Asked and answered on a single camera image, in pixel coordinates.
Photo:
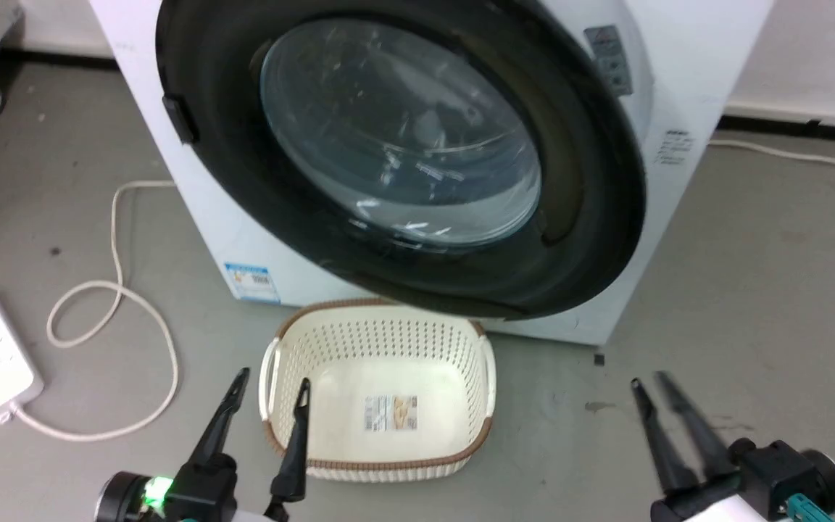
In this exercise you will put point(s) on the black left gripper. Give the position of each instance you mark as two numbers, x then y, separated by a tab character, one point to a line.
204	489

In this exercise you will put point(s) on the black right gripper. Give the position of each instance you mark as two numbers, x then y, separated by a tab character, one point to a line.
773	475

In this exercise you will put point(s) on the white front-load washing machine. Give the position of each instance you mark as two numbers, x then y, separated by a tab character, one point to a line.
196	217

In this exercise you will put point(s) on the round black washing machine door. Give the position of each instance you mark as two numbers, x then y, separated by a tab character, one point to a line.
591	217

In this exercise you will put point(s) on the black door latch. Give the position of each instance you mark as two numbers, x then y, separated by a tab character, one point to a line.
180	119

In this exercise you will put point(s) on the grey door hinge plate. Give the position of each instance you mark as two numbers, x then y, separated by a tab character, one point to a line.
609	61

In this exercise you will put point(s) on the basket product label sticker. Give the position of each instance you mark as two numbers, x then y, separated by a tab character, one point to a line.
391	412

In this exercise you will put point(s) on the cream perforated laundry basket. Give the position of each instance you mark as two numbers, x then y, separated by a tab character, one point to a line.
388	377

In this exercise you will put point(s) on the blue energy label sticker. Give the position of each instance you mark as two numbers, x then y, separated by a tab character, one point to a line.
252	283

